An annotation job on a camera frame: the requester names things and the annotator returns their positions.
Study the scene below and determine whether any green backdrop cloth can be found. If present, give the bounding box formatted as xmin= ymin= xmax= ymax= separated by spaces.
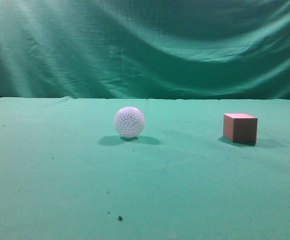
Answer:
xmin=0 ymin=0 xmax=290 ymax=100

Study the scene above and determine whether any white dimpled ball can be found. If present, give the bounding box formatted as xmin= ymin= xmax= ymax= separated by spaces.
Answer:
xmin=114 ymin=106 xmax=145 ymax=138

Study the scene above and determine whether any green table cloth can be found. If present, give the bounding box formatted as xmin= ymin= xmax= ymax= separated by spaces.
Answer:
xmin=0 ymin=97 xmax=290 ymax=240

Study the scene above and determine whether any red cube block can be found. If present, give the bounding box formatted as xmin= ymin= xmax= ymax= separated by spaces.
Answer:
xmin=223 ymin=113 xmax=258 ymax=145

